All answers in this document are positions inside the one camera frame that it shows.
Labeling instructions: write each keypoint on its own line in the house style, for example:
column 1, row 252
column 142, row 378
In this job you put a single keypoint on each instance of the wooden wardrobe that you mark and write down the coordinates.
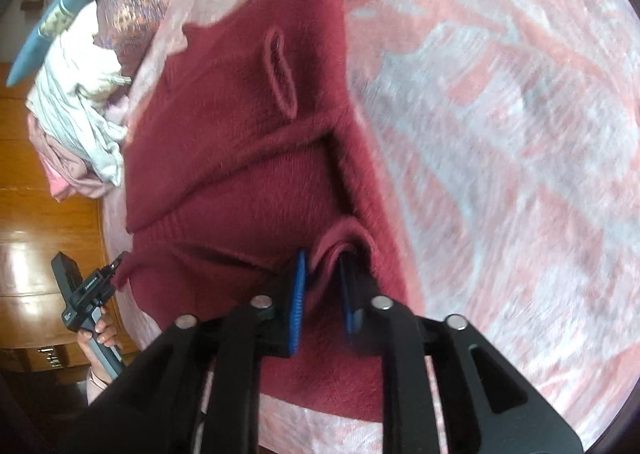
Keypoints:
column 34, row 228

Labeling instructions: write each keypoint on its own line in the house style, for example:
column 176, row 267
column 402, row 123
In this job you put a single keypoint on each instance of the person's left hand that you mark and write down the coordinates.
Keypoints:
column 98, row 339

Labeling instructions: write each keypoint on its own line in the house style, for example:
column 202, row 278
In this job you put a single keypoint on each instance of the pale blue white garment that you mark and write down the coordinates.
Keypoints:
column 71, row 92

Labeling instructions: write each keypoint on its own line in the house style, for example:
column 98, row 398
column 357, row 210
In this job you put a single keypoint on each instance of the dark red knit sweater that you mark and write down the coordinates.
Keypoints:
column 250, row 151

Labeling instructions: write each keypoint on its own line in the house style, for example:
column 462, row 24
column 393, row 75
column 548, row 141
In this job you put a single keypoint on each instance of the blue pillow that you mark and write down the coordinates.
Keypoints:
column 57, row 18

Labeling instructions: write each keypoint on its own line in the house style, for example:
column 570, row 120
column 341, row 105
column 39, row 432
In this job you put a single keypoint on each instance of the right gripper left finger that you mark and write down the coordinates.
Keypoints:
column 196, row 390

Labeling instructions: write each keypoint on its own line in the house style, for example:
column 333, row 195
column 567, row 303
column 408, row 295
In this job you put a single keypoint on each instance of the pink garment pile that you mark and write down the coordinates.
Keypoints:
column 67, row 174

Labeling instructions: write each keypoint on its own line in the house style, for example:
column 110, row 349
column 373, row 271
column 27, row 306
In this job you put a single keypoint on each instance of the pink floral bed blanket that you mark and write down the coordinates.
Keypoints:
column 505, row 137

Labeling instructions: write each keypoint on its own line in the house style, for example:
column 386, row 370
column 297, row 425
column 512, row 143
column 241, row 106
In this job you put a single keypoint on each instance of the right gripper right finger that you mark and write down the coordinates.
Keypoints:
column 446, row 388

